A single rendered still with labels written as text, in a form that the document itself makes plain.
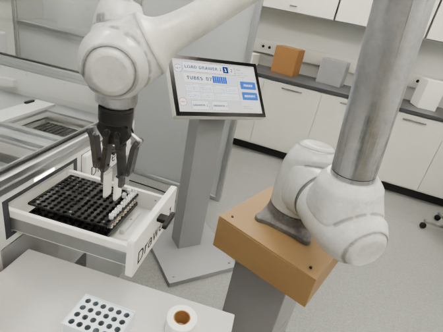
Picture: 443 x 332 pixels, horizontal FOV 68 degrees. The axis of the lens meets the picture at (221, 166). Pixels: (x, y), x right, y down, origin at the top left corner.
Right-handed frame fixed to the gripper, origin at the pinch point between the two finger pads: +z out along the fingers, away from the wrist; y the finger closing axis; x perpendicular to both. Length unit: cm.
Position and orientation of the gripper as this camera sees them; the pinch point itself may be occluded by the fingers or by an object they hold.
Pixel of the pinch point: (112, 184)
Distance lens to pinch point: 84.4
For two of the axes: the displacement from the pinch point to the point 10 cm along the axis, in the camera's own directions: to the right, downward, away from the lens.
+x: -2.1, 3.9, -9.0
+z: -1.8, 8.9, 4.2
